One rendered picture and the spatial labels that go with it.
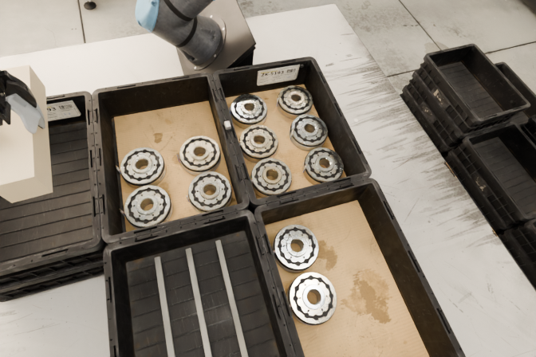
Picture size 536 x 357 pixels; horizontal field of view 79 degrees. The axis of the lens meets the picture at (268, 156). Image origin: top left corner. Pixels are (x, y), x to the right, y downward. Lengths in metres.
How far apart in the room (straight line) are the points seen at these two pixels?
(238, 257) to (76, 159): 0.48
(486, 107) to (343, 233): 1.18
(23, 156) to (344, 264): 0.66
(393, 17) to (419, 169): 1.96
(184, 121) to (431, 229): 0.78
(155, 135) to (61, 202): 0.27
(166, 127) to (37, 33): 1.88
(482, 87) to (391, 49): 0.93
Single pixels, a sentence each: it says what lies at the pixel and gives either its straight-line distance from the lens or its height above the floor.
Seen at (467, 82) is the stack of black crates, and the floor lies 0.49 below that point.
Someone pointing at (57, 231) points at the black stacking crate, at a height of 0.83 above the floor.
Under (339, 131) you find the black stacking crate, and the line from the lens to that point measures 0.88.
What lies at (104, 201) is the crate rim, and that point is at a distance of 0.78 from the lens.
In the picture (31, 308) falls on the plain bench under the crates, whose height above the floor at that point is 0.70.
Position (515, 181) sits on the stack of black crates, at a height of 0.38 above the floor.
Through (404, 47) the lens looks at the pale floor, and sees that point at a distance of 2.73.
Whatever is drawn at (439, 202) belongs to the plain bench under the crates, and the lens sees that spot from 1.15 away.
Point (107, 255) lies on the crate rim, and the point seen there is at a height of 0.93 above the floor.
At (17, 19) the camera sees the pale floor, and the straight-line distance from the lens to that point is 2.88.
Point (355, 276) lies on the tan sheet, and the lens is 0.82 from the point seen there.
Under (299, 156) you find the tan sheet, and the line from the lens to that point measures 0.89.
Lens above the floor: 1.59
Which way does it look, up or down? 60 degrees down
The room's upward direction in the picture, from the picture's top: 11 degrees clockwise
